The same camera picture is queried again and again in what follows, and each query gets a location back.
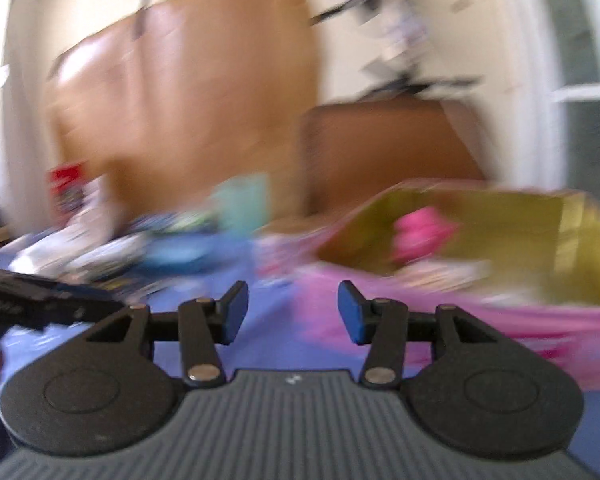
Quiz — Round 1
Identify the teal plastic cup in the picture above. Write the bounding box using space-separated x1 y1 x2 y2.
212 172 271 233

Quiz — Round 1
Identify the pink fluffy plush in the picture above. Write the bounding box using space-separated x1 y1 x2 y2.
392 205 458 266

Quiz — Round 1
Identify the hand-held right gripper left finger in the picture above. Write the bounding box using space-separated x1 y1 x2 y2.
82 281 251 389

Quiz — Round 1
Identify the white window frame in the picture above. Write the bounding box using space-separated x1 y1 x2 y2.
510 0 600 201

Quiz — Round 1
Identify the brown woven cushion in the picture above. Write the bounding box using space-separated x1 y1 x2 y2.
300 100 486 216

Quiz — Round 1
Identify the red printed box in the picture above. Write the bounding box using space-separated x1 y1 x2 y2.
49 162 88 216

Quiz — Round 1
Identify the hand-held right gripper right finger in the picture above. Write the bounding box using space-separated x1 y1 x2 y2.
337 280 503 389

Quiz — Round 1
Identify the blue bedsheet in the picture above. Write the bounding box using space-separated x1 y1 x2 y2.
0 230 600 476

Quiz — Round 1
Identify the pink biscuit tin box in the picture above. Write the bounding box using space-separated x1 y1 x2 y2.
295 180 600 393

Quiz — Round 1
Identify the white plastic bag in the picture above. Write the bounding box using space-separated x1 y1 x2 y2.
67 175 120 241

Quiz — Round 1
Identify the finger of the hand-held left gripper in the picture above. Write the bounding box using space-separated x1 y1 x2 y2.
45 280 127 330

